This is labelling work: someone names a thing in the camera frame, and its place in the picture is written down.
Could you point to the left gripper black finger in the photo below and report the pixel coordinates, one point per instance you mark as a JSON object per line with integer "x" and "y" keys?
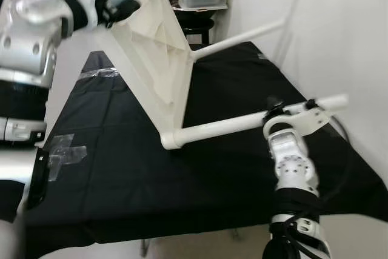
{"x": 127, "y": 10}

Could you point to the black round stool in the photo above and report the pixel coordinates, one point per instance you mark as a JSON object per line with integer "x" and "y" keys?
{"x": 199, "y": 28}

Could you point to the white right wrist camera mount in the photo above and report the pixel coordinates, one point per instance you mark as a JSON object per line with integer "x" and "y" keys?
{"x": 312, "y": 119}

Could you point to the clear tape patch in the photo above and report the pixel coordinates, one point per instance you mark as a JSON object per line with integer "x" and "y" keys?
{"x": 63, "y": 153}

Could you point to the white plastic table top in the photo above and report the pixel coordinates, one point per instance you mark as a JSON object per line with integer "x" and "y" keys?
{"x": 151, "y": 53}

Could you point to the grey metal table leg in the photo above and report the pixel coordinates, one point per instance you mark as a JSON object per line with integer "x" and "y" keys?
{"x": 145, "y": 247}

